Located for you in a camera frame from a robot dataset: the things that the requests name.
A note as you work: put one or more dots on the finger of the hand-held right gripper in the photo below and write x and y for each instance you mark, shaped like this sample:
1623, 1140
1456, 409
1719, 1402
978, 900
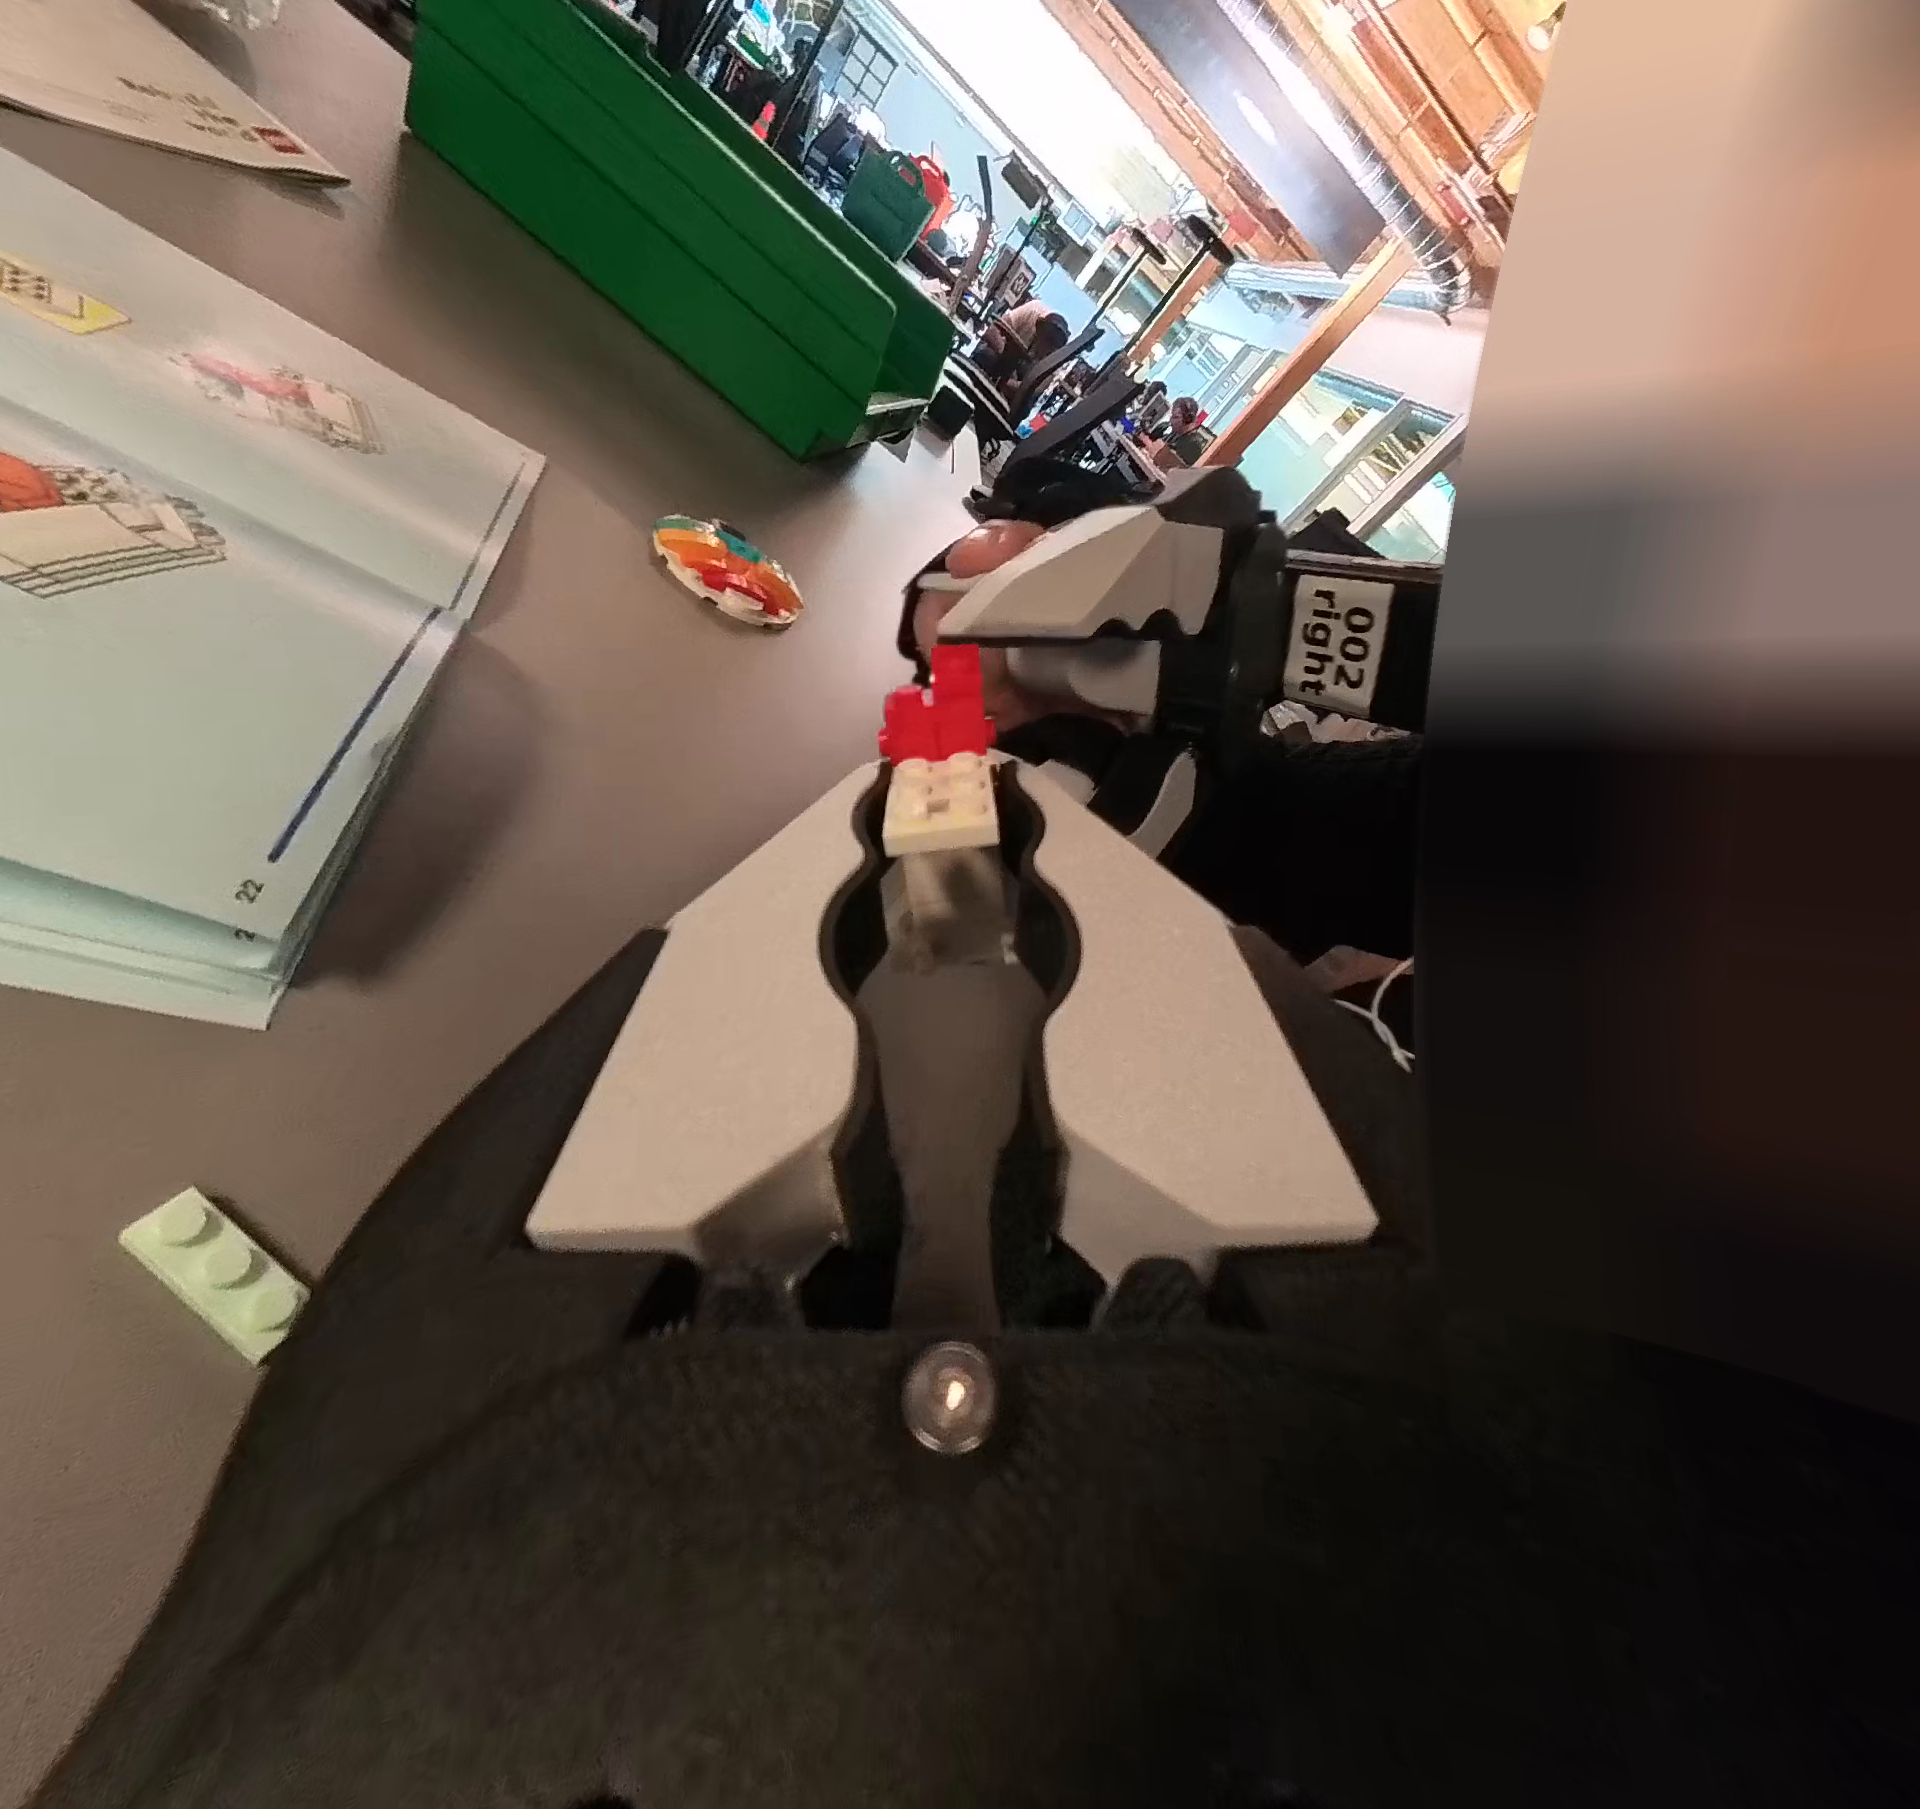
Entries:
1096, 670
1079, 573

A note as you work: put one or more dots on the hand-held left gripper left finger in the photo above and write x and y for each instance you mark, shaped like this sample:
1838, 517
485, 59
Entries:
705, 1074

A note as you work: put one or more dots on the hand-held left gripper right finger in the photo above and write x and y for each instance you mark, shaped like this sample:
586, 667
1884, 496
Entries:
1215, 1087

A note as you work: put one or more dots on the multicoloured lego assembly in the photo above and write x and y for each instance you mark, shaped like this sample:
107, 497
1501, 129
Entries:
942, 804

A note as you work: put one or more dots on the round rainbow lego disc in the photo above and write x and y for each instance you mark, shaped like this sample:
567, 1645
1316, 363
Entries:
729, 573

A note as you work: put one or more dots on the mint green lego plate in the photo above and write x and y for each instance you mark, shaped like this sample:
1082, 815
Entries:
210, 1269

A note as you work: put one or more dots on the person's right hand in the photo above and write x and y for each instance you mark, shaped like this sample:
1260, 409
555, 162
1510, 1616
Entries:
997, 544

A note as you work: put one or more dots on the small green bin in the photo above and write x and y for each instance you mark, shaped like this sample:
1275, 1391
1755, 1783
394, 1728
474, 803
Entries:
887, 202

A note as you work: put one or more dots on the green plastic bin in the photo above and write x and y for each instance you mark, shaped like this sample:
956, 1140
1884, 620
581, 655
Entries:
629, 219

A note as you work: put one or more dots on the open instruction booklet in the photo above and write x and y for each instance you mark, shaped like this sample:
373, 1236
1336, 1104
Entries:
224, 667

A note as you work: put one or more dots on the closed paper instruction leaflet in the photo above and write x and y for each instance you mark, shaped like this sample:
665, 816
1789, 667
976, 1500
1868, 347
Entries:
134, 83

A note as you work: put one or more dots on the wooden support post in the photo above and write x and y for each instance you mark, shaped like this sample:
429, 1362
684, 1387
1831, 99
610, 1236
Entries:
1319, 356

